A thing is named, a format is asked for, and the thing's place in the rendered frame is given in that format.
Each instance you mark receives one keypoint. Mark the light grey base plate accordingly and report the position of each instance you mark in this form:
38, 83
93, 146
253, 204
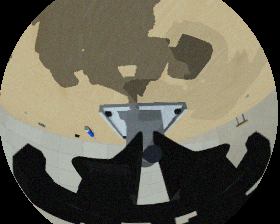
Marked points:
127, 119

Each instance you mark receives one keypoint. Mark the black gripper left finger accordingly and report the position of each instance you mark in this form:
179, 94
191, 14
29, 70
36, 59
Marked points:
124, 168

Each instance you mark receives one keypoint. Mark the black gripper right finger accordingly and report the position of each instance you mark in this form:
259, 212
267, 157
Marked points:
178, 163

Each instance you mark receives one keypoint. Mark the blue screwdriver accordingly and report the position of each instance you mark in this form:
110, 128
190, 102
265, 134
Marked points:
89, 131

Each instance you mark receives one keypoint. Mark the dark grey metal shaft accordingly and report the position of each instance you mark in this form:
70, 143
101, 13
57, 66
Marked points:
152, 154

